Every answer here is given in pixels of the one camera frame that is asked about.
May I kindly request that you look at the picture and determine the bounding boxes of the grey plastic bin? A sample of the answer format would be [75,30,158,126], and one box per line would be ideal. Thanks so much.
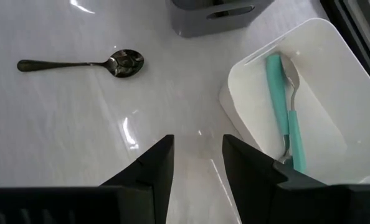
[165,0,275,39]

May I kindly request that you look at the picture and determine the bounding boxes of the white glossy table sheet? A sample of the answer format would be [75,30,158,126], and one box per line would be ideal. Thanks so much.
[0,0,329,224]

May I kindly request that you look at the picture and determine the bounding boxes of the white plastic bin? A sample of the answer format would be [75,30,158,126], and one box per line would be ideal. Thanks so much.
[218,17,370,187]

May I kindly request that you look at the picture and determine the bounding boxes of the silver spoon thick teal handle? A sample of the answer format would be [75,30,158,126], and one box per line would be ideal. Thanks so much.
[265,53,295,165]
[279,53,308,174]

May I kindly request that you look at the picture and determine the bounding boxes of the black metal spoon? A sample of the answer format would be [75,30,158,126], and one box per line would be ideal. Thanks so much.
[16,49,145,78]

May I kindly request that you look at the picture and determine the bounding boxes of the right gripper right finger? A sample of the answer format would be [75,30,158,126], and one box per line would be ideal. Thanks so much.
[221,134,370,224]

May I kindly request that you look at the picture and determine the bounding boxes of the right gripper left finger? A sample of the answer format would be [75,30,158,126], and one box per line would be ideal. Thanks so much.
[0,134,175,224]

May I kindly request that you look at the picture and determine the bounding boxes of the black table frame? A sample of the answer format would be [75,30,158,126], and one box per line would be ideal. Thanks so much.
[320,0,370,96]

